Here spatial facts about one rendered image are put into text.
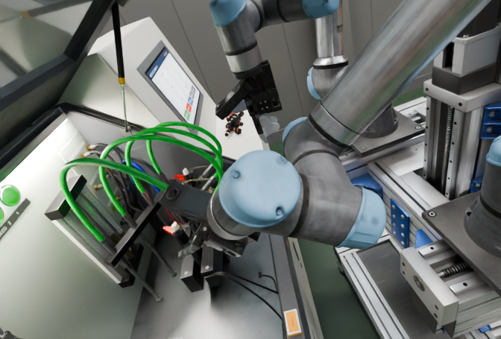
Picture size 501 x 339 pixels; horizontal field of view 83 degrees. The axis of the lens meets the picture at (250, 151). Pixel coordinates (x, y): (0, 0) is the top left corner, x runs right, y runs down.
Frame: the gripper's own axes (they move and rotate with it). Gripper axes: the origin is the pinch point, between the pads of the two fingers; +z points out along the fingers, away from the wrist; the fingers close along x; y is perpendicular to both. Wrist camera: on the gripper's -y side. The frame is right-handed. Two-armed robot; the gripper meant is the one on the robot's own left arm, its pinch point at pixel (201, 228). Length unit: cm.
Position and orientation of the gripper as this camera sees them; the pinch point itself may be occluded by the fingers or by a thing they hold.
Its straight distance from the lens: 60.7
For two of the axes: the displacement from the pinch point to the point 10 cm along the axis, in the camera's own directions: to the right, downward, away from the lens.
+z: -2.8, 4.0, 8.8
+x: 4.1, -7.8, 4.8
